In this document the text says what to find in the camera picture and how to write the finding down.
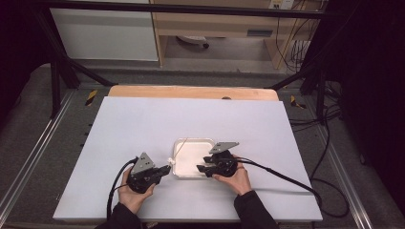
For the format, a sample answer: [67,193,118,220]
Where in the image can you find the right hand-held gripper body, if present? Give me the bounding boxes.
[202,141,241,178]

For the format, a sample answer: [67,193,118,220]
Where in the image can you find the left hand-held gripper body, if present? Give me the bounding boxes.
[126,151,162,195]

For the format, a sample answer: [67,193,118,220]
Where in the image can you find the white square tray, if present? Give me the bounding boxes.
[172,137,218,180]

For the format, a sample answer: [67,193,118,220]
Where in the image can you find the thin wooden skewer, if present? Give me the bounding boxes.
[171,137,189,162]

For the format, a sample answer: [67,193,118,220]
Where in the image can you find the person's right hand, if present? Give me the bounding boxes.
[211,155,253,197]

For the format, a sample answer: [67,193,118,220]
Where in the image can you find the person's left hand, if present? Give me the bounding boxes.
[117,166,158,216]

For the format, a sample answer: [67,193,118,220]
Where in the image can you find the white table board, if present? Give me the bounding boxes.
[53,96,324,223]

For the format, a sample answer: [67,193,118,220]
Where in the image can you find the wooden table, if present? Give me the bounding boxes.
[107,84,280,102]

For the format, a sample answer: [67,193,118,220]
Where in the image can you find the yellow and black tape strip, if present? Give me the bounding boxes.
[84,89,98,107]
[289,94,307,110]

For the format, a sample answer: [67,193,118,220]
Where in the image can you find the chair base with caster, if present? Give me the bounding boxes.
[176,34,211,50]

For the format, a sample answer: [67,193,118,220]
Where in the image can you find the light wooden desk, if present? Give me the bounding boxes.
[149,0,327,71]

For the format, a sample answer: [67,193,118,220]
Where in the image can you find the white cabinet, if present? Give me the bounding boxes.
[49,7,160,62]

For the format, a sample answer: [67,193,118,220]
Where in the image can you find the left hand-held gripper cable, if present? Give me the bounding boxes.
[106,156,140,221]

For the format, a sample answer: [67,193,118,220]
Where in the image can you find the hand-held gripper cable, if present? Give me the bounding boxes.
[234,156,351,219]
[106,156,140,221]

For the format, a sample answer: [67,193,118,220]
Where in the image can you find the right hand-held gripper cable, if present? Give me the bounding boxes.
[234,156,351,219]

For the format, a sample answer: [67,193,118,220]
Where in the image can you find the black floor cables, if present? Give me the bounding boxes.
[288,79,345,134]

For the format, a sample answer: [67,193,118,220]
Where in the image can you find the aluminium floor rail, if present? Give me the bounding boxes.
[312,121,374,229]
[0,90,76,218]

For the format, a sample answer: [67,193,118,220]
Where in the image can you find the hanging black cables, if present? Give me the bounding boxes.
[274,9,321,73]

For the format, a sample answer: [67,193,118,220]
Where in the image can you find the black metal frame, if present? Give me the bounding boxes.
[32,0,338,125]

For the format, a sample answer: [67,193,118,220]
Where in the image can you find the white wall socket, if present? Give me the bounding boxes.
[268,0,296,10]

